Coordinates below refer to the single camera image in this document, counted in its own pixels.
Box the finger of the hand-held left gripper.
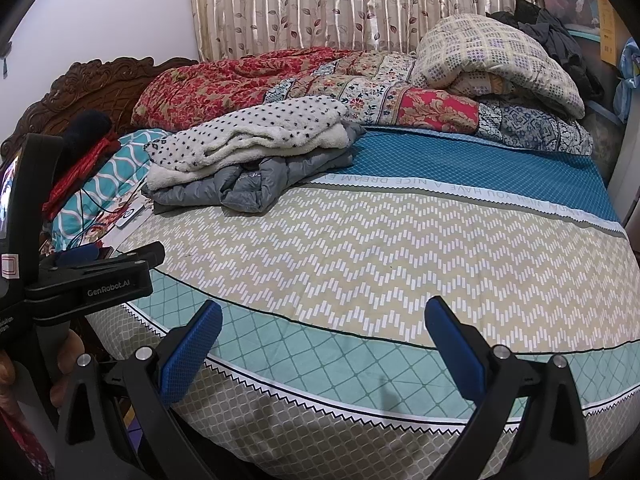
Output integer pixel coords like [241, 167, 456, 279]
[51, 244, 102, 268]
[41, 240, 167, 284]

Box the carved wooden headboard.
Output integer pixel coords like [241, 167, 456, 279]
[0, 56, 202, 162]

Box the cream checked comforter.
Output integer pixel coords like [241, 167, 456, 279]
[410, 11, 587, 121]

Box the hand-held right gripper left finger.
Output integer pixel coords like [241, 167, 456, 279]
[54, 300, 236, 480]

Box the pile of black clothes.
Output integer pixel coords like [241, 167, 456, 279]
[485, 0, 608, 107]

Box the zigzag patterned bed sheet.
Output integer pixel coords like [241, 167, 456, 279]
[85, 126, 640, 477]

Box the person's red patterned garment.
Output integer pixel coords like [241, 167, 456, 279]
[0, 395, 57, 480]

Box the dark navy fuzzy cloth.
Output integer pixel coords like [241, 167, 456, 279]
[61, 109, 119, 162]

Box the teal plastic storage container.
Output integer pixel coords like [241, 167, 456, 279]
[536, 0, 604, 42]

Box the white flat device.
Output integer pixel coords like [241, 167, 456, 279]
[101, 199, 157, 257]

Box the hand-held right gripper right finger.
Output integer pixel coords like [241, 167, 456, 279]
[416, 296, 596, 480]

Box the beige leaf print curtain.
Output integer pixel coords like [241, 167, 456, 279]
[186, 0, 544, 62]

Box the grey puffer jacket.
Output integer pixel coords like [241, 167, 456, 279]
[149, 120, 369, 214]

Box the person's left hand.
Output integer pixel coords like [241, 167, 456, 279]
[50, 329, 87, 411]

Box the teal wavy pattern pillow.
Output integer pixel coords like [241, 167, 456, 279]
[49, 126, 172, 254]

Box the red patchwork quilt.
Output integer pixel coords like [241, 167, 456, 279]
[130, 45, 595, 158]

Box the yellow cardboard box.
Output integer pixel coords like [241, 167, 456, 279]
[595, 0, 622, 67]

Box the light blue patterned cloth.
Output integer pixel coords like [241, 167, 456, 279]
[615, 36, 640, 124]

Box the red scarf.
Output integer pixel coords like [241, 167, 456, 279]
[41, 131, 122, 222]

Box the cream dotted fleece jacket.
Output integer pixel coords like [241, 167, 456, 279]
[141, 94, 352, 194]

